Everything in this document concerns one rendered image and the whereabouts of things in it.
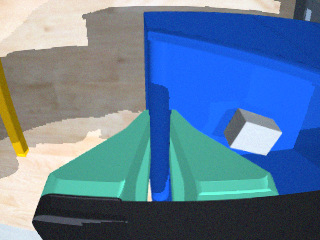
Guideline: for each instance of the blue bin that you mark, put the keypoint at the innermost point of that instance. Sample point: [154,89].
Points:
[208,89]

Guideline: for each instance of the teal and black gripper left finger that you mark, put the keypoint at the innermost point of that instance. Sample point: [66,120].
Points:
[111,168]

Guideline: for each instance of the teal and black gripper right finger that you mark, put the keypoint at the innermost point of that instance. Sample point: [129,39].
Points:
[210,170]

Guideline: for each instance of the yellow long thin bar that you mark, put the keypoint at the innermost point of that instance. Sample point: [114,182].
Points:
[10,119]

